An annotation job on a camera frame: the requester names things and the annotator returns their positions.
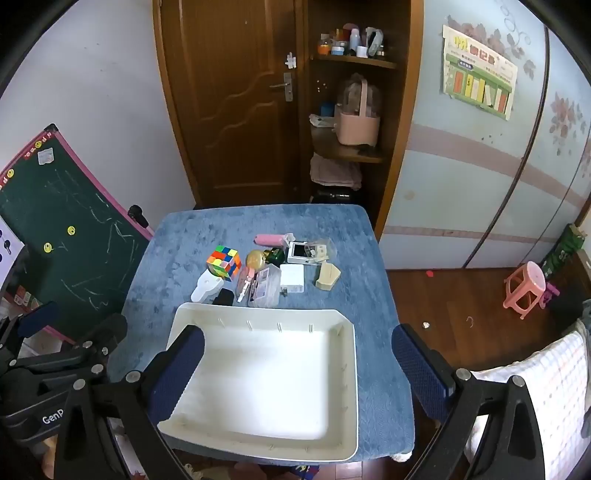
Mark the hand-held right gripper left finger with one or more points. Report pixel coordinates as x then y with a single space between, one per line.
178 369

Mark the small pink toy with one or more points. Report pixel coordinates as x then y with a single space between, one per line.
551 293

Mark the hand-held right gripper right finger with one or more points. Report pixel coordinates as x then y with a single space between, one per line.
420 374

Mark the white power adapter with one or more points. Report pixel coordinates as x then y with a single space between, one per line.
292 277

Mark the light blue flowered wardrobe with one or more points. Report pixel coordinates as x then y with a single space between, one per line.
461 184

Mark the black container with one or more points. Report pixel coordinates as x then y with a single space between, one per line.
332 194

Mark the pink plastic stool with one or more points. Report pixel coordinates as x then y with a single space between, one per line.
531 272

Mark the clear plastic cover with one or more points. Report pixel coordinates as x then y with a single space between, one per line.
374 99

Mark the white crumpled item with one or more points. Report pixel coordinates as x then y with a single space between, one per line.
319 121

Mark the pink tube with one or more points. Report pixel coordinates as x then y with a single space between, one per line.
270 240

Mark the green printed package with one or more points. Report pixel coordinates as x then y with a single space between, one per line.
561 251

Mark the folded pink towel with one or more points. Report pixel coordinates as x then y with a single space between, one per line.
334 170

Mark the green chalkboard with pink frame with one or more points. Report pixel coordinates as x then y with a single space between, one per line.
69 207

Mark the white plastic gadget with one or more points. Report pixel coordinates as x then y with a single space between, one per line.
205 286

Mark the small pink white tool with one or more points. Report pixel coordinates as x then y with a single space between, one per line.
244 286

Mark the white printed sheet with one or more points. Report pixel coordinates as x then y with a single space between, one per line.
9 249

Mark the colourful puzzle cube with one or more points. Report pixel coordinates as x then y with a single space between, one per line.
224 263

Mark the white checkered cloth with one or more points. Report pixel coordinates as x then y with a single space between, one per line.
563 383

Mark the white plastic tray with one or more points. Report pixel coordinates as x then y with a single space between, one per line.
277 378

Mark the row of toiletry bottles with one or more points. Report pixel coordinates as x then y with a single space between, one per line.
355 41

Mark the clear plastic box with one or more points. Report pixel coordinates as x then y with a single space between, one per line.
325 248

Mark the clear plastic case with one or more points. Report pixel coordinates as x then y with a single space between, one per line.
264 286

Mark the gold round object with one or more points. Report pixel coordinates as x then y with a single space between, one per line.
256 260

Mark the small blue cup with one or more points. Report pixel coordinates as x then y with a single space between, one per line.
327 109

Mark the small black object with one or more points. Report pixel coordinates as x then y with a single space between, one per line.
224 297

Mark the white device with dark screen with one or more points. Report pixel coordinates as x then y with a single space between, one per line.
300 253

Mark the black easel knob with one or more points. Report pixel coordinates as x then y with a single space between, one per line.
136 214

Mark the brown wooden door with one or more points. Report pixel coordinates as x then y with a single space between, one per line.
231 115

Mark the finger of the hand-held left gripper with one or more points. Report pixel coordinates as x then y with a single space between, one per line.
39 318
108 328

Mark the white door hook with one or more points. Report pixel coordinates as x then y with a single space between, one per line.
290 60

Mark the beige block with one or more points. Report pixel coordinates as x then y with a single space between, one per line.
328 277

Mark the wall poster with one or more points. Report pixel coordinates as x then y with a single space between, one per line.
480 69

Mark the brown wooden shelf cabinet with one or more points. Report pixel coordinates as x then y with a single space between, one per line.
401 92

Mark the small green bottle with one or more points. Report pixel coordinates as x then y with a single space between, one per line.
276 256

